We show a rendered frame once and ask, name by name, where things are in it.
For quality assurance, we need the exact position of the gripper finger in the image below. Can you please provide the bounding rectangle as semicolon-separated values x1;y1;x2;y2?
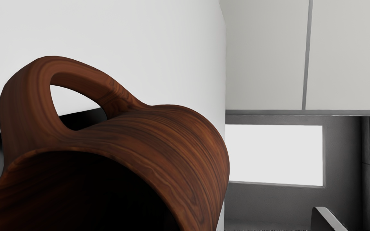
311;206;349;231

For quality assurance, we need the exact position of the brown wooden mug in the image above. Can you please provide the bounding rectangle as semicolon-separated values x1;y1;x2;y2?
0;56;230;231

